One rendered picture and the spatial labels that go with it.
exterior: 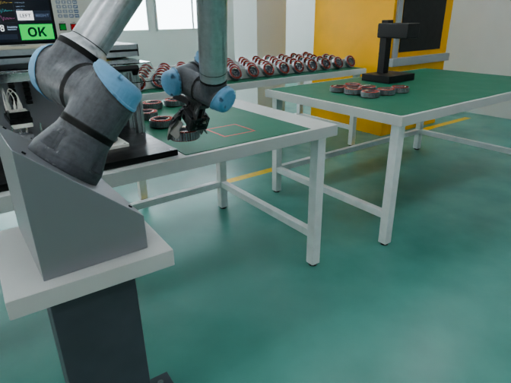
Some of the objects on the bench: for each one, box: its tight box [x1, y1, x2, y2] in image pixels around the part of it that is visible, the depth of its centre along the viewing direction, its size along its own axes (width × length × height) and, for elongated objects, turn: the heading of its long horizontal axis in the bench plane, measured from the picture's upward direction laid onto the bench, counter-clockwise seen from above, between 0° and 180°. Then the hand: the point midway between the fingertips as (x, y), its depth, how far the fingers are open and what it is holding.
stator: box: [149, 116, 173, 128], centre depth 191 cm, size 11×11×4 cm
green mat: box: [143, 103, 310, 155], centre depth 203 cm, size 94×61×1 cm, turn 38°
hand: (184, 134), depth 153 cm, fingers closed on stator, 13 cm apart
